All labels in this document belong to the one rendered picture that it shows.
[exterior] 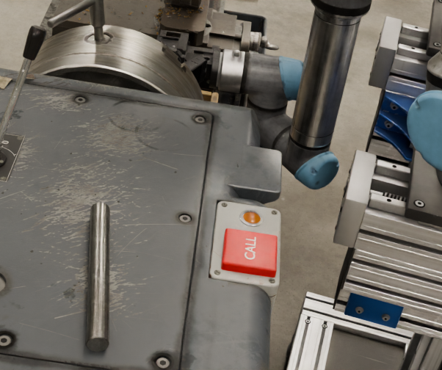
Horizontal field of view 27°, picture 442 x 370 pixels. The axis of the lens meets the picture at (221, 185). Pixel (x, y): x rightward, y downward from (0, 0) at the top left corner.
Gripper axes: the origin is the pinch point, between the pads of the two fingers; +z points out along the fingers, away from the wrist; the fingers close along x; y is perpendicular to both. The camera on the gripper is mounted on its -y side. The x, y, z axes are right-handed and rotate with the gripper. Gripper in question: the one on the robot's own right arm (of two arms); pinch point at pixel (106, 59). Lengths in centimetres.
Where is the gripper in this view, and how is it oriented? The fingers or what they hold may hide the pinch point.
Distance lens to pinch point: 167.2
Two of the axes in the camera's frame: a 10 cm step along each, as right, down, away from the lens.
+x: 1.1, -7.7, -6.3
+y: 0.7, -6.3, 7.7
